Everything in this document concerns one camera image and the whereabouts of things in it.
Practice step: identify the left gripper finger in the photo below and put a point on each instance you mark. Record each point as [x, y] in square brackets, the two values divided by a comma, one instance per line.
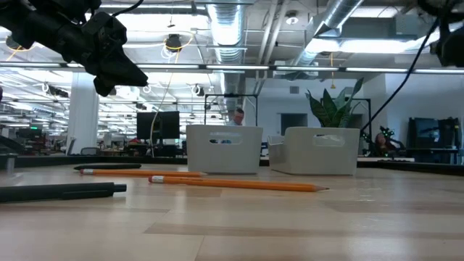
[103, 87]
[127, 74]

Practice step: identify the black ballpoint pen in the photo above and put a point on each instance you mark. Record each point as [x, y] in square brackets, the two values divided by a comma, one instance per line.
[108, 166]
[54, 191]

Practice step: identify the orange pencil with eraser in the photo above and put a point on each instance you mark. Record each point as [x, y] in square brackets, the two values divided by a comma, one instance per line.
[235, 183]
[145, 173]

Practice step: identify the grey plastic storage bin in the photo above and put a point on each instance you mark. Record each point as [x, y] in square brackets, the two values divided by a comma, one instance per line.
[224, 156]
[315, 159]

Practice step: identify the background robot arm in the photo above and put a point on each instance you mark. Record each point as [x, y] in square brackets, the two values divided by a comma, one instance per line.
[387, 131]

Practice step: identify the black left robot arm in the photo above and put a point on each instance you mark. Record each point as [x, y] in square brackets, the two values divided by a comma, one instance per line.
[25, 21]

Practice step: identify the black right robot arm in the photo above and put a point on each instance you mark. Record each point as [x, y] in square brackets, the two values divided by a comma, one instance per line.
[453, 47]

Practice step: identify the white building column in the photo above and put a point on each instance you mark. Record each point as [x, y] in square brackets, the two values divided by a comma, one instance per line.
[83, 116]

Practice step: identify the black ceiling device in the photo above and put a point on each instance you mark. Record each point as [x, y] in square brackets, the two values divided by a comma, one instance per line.
[174, 41]

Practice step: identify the black background monitors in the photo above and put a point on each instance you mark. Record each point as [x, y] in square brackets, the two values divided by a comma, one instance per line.
[166, 125]

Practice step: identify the person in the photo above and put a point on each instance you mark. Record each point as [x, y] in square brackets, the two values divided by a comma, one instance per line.
[237, 116]
[381, 144]

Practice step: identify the green snake plant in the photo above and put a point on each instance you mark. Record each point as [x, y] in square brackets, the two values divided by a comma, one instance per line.
[331, 112]

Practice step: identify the black equipment cabinet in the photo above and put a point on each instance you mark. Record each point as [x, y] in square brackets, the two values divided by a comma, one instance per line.
[424, 137]

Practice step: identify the black aluminium table frame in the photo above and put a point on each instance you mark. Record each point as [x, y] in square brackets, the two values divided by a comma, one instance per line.
[54, 160]

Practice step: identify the black metal frame stand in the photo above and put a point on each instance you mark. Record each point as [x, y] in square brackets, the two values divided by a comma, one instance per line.
[369, 116]
[232, 95]

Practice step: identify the silver corrugated ventilation duct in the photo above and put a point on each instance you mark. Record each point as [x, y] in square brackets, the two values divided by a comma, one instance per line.
[226, 32]

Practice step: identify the silver smooth ventilation duct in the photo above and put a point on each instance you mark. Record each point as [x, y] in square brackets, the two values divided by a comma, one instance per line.
[337, 14]

